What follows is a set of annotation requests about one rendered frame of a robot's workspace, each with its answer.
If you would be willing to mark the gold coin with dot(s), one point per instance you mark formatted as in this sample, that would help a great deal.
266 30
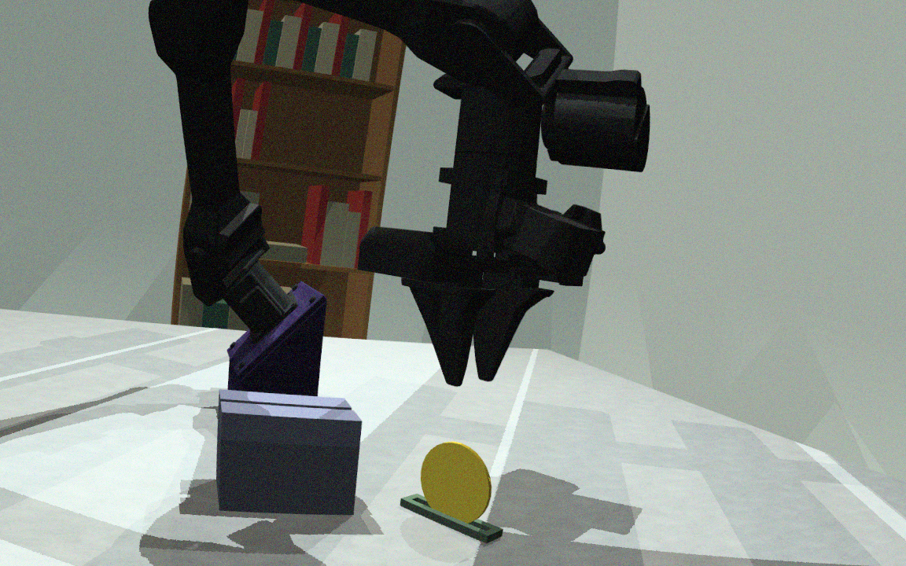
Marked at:
456 482

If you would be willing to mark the dark green slotted bar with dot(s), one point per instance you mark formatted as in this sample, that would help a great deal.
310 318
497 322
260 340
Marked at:
485 532

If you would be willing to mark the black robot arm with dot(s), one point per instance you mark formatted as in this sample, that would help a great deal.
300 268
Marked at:
589 118

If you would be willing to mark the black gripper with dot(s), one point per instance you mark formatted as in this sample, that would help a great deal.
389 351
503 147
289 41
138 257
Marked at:
446 279

